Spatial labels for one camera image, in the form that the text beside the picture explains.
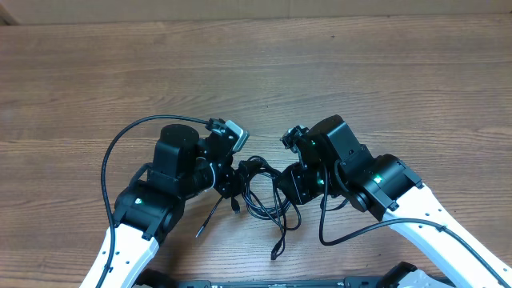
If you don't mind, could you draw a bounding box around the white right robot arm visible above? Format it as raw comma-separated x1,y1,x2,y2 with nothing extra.
277,114,511,287

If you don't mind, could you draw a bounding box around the black usb cable short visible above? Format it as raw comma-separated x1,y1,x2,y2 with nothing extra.
194,159,281,239

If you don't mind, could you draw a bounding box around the black usb cable long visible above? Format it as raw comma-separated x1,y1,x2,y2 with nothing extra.
241,155,302,261

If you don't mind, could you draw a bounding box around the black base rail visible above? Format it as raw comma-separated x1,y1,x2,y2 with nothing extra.
135,262,457,288

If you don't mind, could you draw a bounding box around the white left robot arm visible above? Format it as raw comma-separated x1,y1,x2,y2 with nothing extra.
82,119,249,287

